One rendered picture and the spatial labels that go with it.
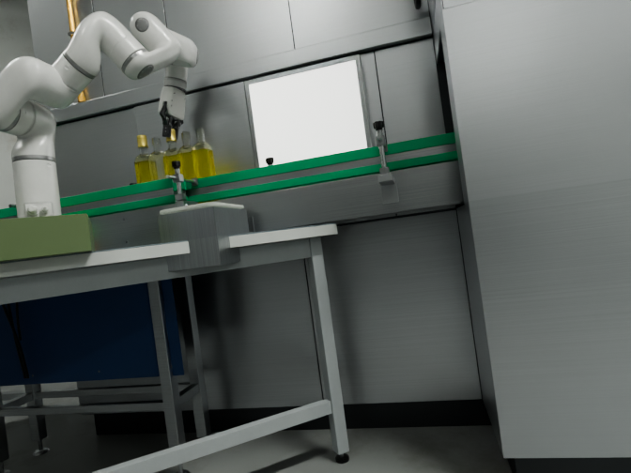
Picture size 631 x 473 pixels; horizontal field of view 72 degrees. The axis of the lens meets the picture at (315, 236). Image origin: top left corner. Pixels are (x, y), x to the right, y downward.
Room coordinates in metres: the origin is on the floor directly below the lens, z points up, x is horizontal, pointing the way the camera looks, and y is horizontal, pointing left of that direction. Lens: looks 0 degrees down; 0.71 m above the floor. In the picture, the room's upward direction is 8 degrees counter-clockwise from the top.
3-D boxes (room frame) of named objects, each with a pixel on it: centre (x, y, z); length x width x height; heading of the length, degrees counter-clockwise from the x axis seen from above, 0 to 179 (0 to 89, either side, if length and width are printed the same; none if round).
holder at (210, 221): (1.28, 0.31, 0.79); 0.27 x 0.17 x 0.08; 166
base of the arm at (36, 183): (1.08, 0.68, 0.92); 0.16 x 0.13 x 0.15; 31
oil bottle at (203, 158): (1.50, 0.35, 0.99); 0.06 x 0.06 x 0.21; 76
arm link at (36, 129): (1.09, 0.69, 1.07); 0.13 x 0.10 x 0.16; 169
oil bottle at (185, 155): (1.51, 0.41, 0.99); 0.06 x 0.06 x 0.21; 77
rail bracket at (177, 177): (1.38, 0.40, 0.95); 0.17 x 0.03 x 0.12; 166
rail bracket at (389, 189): (1.23, -0.22, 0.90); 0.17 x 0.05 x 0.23; 166
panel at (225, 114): (1.60, 0.20, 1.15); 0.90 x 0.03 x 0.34; 76
